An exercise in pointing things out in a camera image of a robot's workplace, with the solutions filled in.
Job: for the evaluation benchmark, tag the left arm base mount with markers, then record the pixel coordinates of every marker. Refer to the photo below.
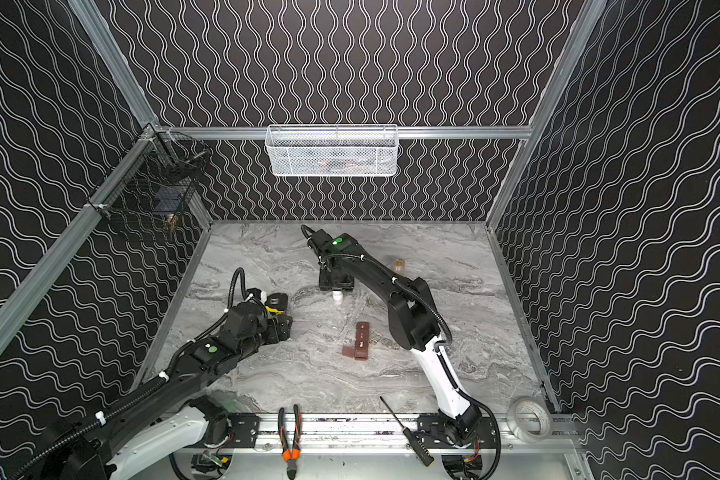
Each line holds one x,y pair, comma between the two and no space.
239,430

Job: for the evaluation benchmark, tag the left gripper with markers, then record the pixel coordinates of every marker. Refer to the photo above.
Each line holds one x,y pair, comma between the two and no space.
282,324

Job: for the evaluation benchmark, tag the yellow black tape measure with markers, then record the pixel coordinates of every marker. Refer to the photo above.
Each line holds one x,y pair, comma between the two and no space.
277,303

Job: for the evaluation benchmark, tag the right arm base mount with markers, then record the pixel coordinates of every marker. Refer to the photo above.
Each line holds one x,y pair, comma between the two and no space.
438,432

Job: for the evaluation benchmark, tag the white wire mesh basket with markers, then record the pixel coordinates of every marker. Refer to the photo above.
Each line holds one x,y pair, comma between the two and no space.
333,150

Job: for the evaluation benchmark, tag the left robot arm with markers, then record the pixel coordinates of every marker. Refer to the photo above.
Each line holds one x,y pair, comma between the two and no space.
168,412

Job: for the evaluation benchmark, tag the white pill bottle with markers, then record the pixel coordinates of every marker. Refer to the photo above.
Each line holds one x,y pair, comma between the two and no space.
337,297

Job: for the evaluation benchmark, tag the black wire basket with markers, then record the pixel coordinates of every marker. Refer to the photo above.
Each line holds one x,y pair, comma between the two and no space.
152,203

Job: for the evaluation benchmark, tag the clear tape roll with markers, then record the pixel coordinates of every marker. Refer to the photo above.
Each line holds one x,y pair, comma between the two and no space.
529,420

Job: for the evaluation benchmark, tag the orange handled pliers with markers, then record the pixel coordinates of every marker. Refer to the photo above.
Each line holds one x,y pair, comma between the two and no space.
290,446

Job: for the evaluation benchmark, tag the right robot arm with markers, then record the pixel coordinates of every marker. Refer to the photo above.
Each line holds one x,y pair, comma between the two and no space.
415,324

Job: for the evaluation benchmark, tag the black screwdriver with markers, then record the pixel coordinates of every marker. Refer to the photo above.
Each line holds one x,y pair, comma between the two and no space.
414,442

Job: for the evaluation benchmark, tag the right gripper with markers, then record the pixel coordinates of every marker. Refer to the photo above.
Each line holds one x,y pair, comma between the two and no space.
336,280

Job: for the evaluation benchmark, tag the brown pill organizer box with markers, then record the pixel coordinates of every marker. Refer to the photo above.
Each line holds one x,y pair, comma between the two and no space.
359,349

